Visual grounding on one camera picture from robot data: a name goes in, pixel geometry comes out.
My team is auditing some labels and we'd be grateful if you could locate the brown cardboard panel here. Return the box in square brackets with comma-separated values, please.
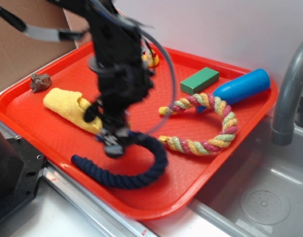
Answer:
[0, 0, 76, 92]

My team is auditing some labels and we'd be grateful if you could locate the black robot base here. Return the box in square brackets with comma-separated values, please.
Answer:
[0, 131, 45, 224]

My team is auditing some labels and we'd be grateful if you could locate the blue plastic bottle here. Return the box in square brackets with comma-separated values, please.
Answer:
[197, 68, 271, 114]

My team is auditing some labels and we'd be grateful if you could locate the grey flat ribbon cable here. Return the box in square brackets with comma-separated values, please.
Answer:
[0, 3, 84, 42]

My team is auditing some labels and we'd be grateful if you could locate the green wooden block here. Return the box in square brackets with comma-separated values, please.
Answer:
[180, 67, 219, 95]

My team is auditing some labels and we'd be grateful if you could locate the grey faucet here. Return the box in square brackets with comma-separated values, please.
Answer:
[271, 42, 303, 146]

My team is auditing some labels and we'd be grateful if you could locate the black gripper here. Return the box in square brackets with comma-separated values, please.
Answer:
[84, 98, 131, 158]

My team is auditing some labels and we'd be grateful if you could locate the grey sink basin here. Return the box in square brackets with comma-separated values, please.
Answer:
[190, 117, 303, 237]

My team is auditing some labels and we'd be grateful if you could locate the grey braided cable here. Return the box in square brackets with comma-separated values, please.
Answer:
[87, 0, 178, 135]

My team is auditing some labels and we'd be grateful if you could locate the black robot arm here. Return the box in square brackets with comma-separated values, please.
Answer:
[51, 0, 153, 158]

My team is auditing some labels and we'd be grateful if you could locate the red plastic tray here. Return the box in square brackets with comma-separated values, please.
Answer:
[0, 43, 278, 221]

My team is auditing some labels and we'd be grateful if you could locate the dark blue rope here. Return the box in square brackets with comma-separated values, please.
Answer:
[71, 131, 169, 191]

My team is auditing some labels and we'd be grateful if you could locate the yellow cloth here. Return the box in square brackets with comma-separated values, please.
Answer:
[43, 88, 103, 135]

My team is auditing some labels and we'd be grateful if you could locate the multicolour twisted rope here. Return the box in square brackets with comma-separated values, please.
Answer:
[158, 93, 239, 157]

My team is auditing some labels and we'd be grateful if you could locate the yellow rubber duck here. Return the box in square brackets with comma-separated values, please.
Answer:
[141, 49, 160, 67]

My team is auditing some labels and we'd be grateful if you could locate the brown rock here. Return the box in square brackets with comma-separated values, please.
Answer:
[30, 74, 52, 93]

